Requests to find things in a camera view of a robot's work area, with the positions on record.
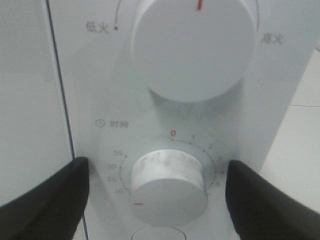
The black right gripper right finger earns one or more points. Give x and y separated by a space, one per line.
260 211

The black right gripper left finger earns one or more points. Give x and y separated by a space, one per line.
52 210

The white microwave knob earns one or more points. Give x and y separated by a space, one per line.
168 188
193 50

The white microwave oven body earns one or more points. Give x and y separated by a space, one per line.
115 118

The white microwave door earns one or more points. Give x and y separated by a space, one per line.
34 141

